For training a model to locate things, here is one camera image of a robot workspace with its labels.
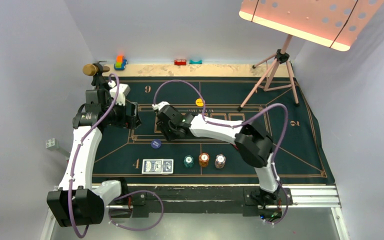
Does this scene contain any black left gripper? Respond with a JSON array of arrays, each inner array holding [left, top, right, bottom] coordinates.
[[101, 97, 141, 129]]

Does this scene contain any purple small blind button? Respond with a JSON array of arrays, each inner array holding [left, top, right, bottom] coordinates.
[[150, 139, 162, 149]]

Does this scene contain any yellow dealer button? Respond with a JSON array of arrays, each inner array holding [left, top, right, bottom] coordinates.
[[195, 98, 204, 107]]

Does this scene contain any green blue chip stack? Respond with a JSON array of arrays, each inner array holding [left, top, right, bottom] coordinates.
[[183, 155, 194, 168]]

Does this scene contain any orange red chip stack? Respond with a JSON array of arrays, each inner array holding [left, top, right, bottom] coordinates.
[[198, 152, 210, 168]]

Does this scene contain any pink blue chip stack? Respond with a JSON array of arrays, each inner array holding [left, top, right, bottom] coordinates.
[[214, 154, 226, 169]]

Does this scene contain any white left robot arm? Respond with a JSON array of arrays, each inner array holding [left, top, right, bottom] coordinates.
[[46, 102, 141, 227]]

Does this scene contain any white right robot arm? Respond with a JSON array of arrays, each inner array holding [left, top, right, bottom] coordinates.
[[152, 101, 281, 204]]

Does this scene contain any dark green poker mat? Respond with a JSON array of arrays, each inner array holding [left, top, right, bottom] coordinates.
[[92, 76, 335, 185]]

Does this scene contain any orange green toy block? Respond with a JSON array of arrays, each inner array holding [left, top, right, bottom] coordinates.
[[113, 55, 128, 71]]

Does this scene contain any blue white card deck box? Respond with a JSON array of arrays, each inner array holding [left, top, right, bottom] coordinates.
[[141, 159, 174, 175]]

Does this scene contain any gold microphone on stand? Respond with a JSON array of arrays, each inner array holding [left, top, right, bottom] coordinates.
[[82, 62, 110, 90]]

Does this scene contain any red toy block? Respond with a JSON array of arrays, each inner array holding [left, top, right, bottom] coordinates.
[[173, 58, 188, 66]]

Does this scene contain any teal toy block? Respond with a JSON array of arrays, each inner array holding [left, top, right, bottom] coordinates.
[[189, 58, 203, 65]]

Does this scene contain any grey lego brick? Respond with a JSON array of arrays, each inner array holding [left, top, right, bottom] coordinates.
[[45, 138, 60, 151]]

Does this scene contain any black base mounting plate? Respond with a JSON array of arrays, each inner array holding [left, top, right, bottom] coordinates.
[[108, 184, 294, 218]]

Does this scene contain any pink music stand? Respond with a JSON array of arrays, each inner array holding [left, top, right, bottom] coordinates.
[[238, 0, 384, 111]]

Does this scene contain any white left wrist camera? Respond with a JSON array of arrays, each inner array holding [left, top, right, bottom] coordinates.
[[108, 81, 131, 106]]

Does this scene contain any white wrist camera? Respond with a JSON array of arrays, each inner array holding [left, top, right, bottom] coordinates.
[[152, 101, 170, 112], [108, 81, 131, 106]]

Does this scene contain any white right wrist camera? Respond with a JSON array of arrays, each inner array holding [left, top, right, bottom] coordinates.
[[152, 101, 170, 112]]

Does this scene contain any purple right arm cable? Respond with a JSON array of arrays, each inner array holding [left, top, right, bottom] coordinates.
[[152, 79, 290, 225]]

